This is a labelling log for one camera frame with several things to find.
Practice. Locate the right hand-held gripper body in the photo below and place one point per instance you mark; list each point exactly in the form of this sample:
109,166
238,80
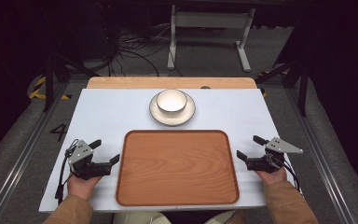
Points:
273,155

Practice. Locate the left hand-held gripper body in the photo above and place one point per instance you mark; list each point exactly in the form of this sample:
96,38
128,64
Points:
80,151

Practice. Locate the white plate with dark rim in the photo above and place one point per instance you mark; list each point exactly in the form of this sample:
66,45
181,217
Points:
158,115

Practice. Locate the wooden tray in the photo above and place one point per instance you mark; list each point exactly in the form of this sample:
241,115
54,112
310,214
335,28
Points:
177,169

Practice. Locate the white bowl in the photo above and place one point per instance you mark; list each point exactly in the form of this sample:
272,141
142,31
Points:
171,101

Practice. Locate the person's right hand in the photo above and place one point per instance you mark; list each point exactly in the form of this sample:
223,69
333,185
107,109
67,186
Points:
273,177

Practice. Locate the person's left hand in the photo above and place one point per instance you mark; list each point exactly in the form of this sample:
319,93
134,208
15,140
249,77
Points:
82,186

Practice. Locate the person's left leg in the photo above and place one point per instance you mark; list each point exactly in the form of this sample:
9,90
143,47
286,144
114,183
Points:
140,218

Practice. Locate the person's leg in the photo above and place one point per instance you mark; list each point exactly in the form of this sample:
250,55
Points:
222,218
140,218

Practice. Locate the yellow and black floor tape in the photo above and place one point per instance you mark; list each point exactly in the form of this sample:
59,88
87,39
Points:
265,74
37,90

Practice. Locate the person's right leg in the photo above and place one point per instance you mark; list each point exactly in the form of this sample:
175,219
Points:
222,218

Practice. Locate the black tripod stand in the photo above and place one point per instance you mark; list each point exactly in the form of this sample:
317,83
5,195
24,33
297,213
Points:
51,77
303,84

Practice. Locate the white metal stand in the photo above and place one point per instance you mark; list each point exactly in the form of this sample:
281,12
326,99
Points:
211,20

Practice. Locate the metal floor rail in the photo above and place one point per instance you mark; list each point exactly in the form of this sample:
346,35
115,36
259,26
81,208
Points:
320,155
18,165

